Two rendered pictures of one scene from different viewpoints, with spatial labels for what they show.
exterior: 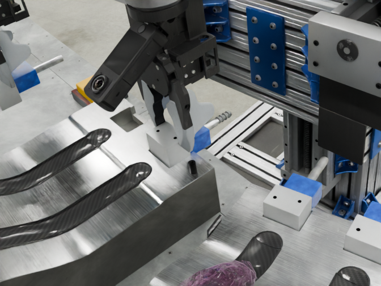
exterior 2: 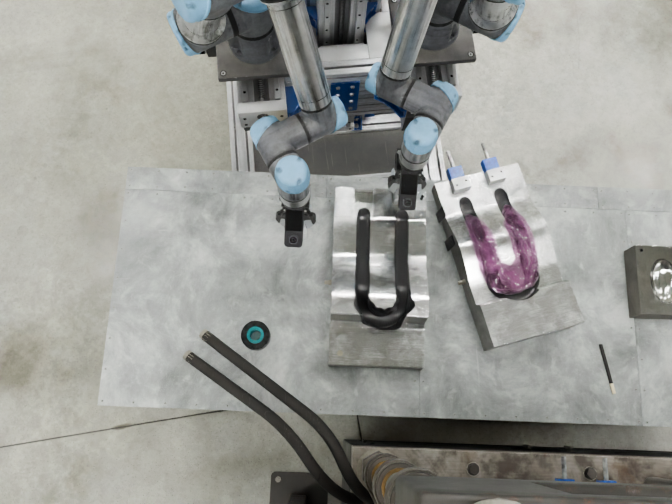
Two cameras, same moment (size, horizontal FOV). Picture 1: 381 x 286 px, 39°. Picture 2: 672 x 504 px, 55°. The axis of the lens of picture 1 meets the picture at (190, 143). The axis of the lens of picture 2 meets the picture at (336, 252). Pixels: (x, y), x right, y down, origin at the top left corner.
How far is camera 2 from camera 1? 1.46 m
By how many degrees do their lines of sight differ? 44
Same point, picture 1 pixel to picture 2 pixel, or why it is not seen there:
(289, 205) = (464, 184)
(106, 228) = (419, 245)
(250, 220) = (451, 199)
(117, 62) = (409, 190)
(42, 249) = (414, 270)
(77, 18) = not seen: outside the picture
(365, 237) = (496, 177)
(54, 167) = (362, 241)
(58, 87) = (257, 200)
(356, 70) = not seen: hidden behind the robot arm
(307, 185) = (458, 170)
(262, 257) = (467, 208)
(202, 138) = not seen: hidden behind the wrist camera
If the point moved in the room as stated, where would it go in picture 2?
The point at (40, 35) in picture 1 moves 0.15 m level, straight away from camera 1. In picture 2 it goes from (181, 175) to (134, 159)
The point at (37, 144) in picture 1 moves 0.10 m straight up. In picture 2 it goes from (340, 239) to (341, 229)
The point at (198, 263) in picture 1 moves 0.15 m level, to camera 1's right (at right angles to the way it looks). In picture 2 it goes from (459, 229) to (485, 187)
